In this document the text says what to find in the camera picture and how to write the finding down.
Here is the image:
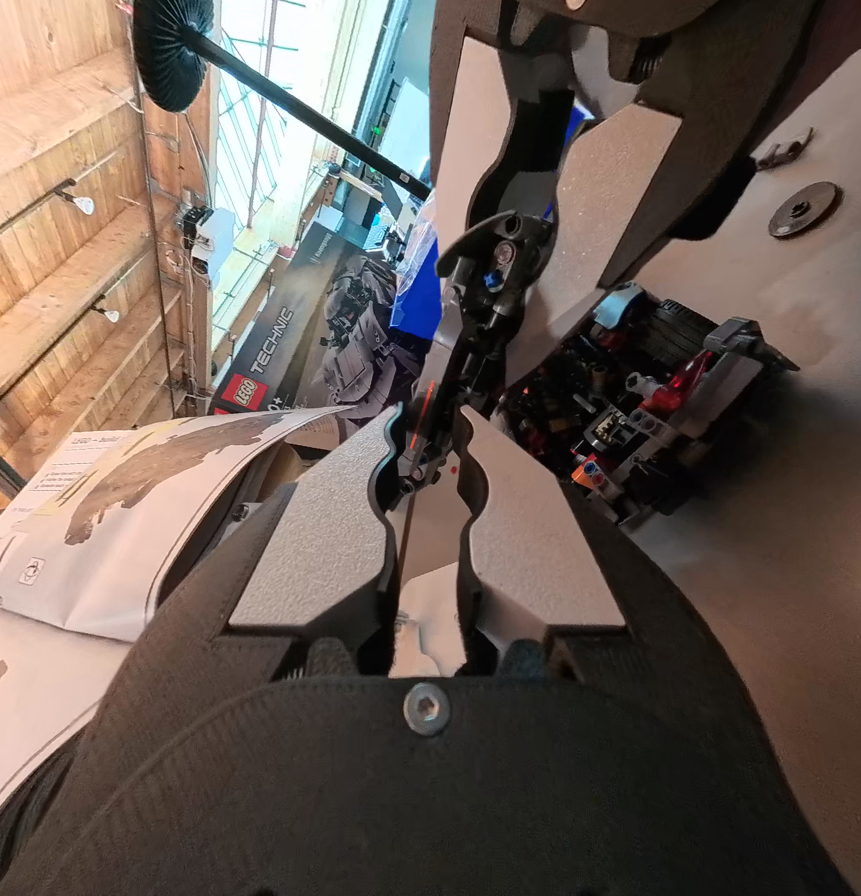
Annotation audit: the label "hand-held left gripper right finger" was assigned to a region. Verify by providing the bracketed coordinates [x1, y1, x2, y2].
[459, 407, 627, 651]

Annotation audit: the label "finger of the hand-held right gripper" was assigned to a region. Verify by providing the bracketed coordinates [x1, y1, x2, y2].
[425, 35, 579, 338]
[497, 104, 685, 412]

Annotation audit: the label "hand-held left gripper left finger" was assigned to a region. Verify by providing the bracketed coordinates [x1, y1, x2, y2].
[227, 404, 405, 660]

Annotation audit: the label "grey and black lego door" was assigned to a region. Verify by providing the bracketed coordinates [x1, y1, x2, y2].
[395, 210, 554, 494]

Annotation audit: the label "grey lego car model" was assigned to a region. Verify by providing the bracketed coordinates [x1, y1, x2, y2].
[497, 283, 799, 526]

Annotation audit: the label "scattered small lego pieces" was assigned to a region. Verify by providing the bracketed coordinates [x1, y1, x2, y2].
[755, 126, 817, 170]

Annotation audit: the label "lego set box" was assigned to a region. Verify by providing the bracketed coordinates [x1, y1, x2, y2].
[210, 234, 431, 421]

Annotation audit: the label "clear plastic bag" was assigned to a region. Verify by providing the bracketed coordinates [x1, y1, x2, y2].
[395, 192, 442, 298]

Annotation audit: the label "black pole with pleated disc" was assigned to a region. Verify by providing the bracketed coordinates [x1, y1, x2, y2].
[133, 0, 431, 200]

